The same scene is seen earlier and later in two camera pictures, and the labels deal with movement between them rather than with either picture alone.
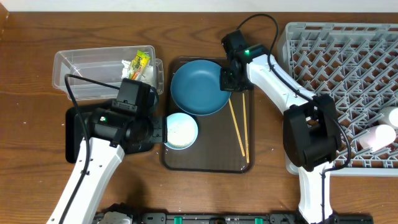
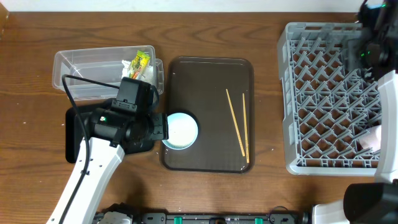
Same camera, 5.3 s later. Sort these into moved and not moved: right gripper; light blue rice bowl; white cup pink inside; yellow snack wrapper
Moved: right gripper
Not moved: light blue rice bowl; yellow snack wrapper; white cup pink inside
